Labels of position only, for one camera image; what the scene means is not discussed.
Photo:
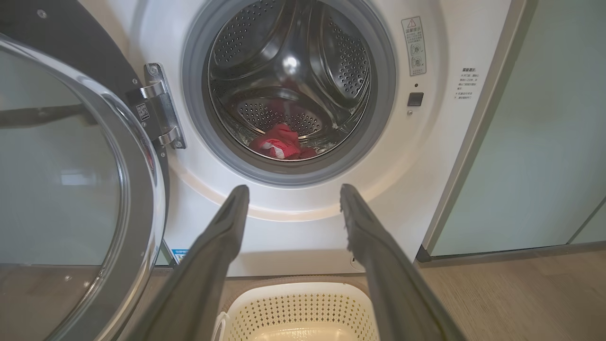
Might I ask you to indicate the round white filter cover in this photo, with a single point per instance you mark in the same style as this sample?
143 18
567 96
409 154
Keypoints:
356 265

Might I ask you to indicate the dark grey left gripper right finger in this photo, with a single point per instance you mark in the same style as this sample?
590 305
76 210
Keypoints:
393 293

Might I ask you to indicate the cream perforated laundry basket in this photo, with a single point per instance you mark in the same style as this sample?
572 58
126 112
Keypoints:
298 308

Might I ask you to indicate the dark round glass machine door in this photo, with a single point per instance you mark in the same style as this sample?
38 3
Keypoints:
137 199

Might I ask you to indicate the pale green tall cabinet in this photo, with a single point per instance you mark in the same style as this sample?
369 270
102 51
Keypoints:
535 142

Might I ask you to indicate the chrome door hinge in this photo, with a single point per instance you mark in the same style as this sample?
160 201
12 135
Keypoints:
163 109

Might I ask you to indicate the white warning sticker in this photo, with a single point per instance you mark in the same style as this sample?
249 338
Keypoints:
413 47

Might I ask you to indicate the white washing machine body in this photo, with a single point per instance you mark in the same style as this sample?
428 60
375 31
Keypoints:
426 166

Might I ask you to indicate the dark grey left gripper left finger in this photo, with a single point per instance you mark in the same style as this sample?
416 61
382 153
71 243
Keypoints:
199 289

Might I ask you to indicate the black door latch socket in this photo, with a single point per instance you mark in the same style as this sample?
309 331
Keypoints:
415 99

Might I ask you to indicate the red and white garment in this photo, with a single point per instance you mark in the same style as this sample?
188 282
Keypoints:
279 139

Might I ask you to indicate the steel perforated drum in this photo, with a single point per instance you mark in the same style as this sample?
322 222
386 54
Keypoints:
341 61

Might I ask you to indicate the grey rubber door gasket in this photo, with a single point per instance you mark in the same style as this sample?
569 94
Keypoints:
194 94

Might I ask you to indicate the blue energy label sticker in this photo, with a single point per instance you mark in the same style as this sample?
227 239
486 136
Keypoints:
179 255

